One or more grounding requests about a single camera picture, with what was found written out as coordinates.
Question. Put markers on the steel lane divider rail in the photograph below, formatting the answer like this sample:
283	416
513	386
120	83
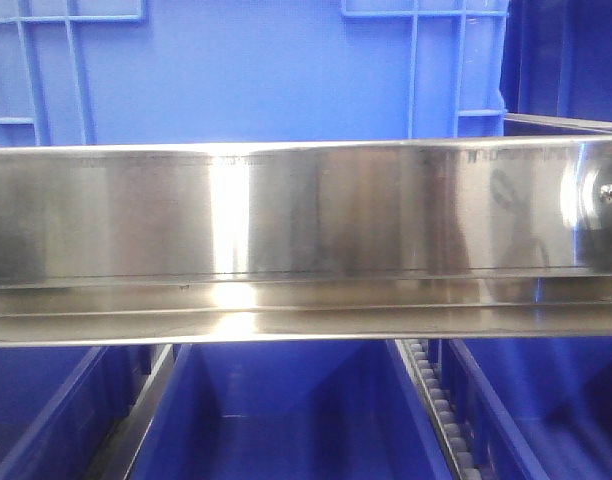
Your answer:
117	456

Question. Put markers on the dark blue upper right bin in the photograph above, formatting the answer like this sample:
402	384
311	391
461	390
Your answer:
558	59

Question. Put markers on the light blue upper crate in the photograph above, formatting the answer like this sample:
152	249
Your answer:
136	72

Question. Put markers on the blue lower right bin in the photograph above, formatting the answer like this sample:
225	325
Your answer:
535	408

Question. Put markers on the white roller track strip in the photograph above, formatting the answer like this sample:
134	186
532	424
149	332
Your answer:
440	412

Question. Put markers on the blue lower middle bin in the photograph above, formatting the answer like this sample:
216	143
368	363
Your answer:
291	410

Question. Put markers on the blue lower left bin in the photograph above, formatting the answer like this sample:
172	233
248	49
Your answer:
58	405

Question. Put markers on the stainless steel shelf front rail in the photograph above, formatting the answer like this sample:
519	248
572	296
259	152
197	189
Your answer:
136	244

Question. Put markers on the rail screw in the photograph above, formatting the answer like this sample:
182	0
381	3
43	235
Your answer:
605	193

